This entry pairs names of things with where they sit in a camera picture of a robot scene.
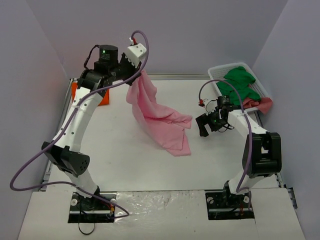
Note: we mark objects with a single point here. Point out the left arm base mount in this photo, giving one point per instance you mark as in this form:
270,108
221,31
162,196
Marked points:
89,210

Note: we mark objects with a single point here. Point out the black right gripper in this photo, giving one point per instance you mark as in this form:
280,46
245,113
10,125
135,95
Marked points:
206,120

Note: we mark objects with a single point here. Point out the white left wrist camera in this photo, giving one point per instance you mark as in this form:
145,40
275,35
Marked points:
135,54

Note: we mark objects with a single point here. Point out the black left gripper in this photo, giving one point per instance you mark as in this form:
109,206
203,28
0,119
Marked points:
131,72

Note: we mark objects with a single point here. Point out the white plastic basket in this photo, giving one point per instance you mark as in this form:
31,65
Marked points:
218,72

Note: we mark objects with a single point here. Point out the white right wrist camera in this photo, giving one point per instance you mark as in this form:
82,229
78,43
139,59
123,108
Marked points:
209,105

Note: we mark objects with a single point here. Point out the dark pink t shirt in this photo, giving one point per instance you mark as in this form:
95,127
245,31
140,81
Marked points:
263,105

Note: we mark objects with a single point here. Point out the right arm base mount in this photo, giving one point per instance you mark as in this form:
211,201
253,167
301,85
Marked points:
232,207

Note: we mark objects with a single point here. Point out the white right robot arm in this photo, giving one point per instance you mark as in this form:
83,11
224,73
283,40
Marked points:
262,155

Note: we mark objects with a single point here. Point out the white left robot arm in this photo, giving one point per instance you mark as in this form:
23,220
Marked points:
65,149

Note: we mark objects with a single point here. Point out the green t shirt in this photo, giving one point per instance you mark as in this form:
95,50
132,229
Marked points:
240,79

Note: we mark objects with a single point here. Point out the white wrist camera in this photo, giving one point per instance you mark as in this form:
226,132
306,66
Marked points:
135,54
209,105

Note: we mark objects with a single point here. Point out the folded orange t shirt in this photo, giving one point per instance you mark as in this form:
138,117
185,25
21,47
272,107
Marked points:
104,101

